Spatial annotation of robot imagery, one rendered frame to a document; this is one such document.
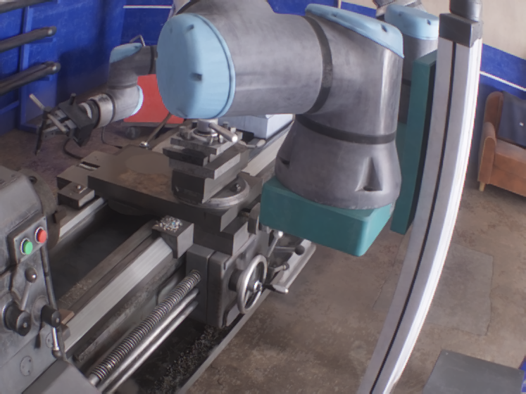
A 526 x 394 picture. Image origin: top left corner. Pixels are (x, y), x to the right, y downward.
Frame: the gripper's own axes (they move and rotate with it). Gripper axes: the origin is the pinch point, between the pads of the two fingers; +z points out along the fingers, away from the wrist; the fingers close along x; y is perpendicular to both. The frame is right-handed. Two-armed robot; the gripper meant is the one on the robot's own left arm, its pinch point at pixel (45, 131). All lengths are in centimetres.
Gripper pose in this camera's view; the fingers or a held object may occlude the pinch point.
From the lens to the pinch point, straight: 141.4
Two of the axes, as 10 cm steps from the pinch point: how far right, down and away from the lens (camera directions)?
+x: 7.3, 6.0, -3.1
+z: -5.7, 3.0, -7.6
